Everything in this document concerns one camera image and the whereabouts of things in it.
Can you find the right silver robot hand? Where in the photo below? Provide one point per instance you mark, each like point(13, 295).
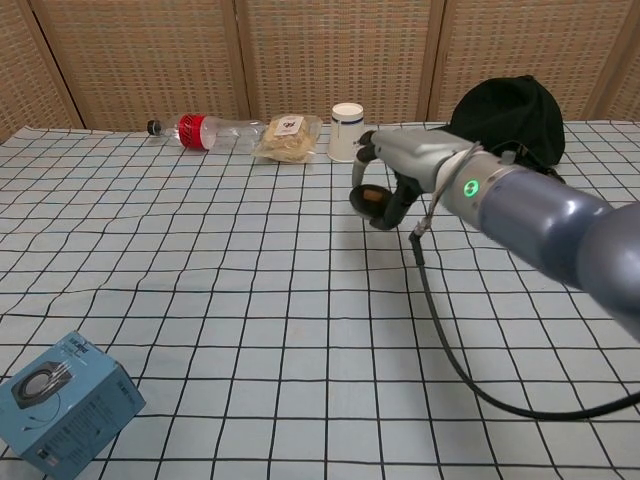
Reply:
point(415, 155)

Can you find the blue cardboard speaker box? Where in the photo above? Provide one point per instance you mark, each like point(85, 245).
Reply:
point(75, 400)

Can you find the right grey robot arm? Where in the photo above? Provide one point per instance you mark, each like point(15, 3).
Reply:
point(550, 225)

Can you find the blue checkered tablecloth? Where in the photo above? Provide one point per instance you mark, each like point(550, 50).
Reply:
point(250, 300)

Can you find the white paper cup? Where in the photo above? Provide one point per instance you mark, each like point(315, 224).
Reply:
point(342, 135)

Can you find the woven rattan screen panel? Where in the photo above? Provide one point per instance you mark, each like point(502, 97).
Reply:
point(340, 55)
point(30, 75)
point(150, 60)
point(627, 60)
point(520, 40)

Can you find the black baseball cap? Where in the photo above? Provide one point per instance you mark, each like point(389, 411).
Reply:
point(510, 110)

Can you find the clear bag of snacks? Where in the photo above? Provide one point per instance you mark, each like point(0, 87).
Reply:
point(287, 145)

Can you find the clear bottle with red label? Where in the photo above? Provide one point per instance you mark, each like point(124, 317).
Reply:
point(192, 132)

